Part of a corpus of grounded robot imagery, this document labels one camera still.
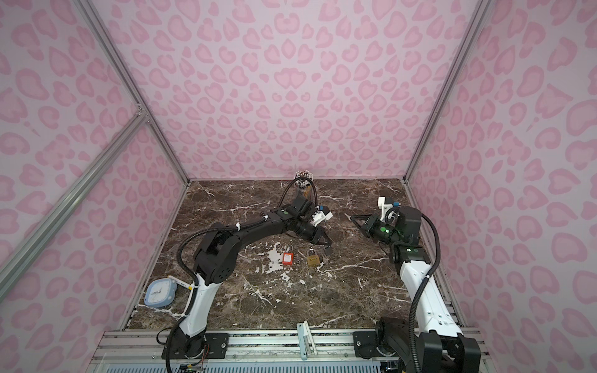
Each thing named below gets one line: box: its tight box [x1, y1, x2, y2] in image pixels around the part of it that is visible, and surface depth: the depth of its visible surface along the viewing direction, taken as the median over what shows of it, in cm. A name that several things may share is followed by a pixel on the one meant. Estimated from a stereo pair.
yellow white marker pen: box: [167, 275, 195, 291], surface depth 88 cm
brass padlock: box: [307, 247, 321, 268], surface depth 92 cm
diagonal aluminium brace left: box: [0, 105, 150, 304], surface depth 68 cm
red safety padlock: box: [282, 244, 295, 267], surface depth 92 cm
